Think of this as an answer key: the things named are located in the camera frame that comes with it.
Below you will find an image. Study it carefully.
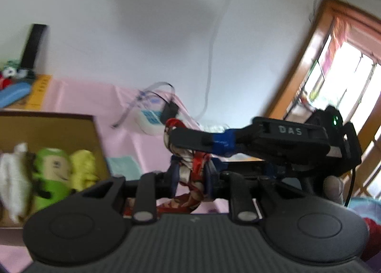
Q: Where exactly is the blue case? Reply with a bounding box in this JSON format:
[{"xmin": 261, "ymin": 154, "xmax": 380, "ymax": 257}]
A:
[{"xmin": 0, "ymin": 82, "xmax": 32, "ymax": 108}]

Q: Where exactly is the white power strip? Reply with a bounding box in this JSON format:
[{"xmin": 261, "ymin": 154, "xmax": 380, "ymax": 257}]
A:
[{"xmin": 135, "ymin": 95, "xmax": 170, "ymax": 136}]

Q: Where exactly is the black upright phone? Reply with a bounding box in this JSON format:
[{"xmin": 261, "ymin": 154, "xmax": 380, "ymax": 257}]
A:
[{"xmin": 19, "ymin": 23, "xmax": 48, "ymax": 70}]

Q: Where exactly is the person's right hand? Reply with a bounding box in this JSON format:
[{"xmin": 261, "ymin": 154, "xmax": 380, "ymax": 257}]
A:
[{"xmin": 324, "ymin": 176, "xmax": 344, "ymax": 205}]

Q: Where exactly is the brown cardboard shoe box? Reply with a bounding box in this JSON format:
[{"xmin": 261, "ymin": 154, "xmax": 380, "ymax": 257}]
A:
[{"xmin": 1, "ymin": 111, "xmax": 110, "ymax": 229}]

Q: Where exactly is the pink printed tablecloth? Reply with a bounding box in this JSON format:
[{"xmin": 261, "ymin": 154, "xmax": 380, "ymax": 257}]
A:
[{"xmin": 0, "ymin": 76, "xmax": 269, "ymax": 273}]

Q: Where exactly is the black usb cable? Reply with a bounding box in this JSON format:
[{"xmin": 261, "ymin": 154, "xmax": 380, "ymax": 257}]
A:
[{"xmin": 111, "ymin": 81, "xmax": 176, "ymax": 129}]

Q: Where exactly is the black power adapter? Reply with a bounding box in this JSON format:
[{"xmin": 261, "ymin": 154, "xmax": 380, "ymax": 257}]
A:
[{"xmin": 160, "ymin": 101, "xmax": 179, "ymax": 125}]

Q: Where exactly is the white wall cable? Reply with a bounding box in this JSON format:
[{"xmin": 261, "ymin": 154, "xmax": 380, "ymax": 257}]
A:
[{"xmin": 193, "ymin": 0, "xmax": 239, "ymax": 121}]

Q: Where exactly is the light teal cloth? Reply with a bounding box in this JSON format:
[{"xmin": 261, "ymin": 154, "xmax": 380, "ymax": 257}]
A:
[{"xmin": 106, "ymin": 156, "xmax": 142, "ymax": 181}]

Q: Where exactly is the red patterned scarf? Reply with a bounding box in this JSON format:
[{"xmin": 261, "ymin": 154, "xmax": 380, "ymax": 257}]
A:
[{"xmin": 123, "ymin": 118, "xmax": 212, "ymax": 219}]

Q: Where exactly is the green smiling plush toy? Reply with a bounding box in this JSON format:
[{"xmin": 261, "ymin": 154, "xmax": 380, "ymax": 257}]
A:
[{"xmin": 32, "ymin": 148, "xmax": 72, "ymax": 211}]

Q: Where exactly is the plaid folded cloth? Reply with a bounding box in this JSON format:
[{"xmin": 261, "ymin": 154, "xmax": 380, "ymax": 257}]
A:
[{"xmin": 198, "ymin": 123, "xmax": 230, "ymax": 133}]

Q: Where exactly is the yellow soft cloth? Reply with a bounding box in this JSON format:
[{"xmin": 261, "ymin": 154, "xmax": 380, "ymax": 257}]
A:
[{"xmin": 70, "ymin": 150, "xmax": 100, "ymax": 192}]

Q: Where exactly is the wooden door frame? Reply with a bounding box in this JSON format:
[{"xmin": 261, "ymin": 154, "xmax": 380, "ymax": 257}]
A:
[{"xmin": 265, "ymin": 0, "xmax": 381, "ymax": 119}]

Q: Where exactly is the small panda plush toy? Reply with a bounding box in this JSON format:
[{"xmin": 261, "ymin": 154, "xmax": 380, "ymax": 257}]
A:
[{"xmin": 0, "ymin": 60, "xmax": 36, "ymax": 90}]

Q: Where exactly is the yellow book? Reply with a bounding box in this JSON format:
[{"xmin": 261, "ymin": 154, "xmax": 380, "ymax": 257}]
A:
[{"xmin": 6, "ymin": 74, "xmax": 52, "ymax": 111}]

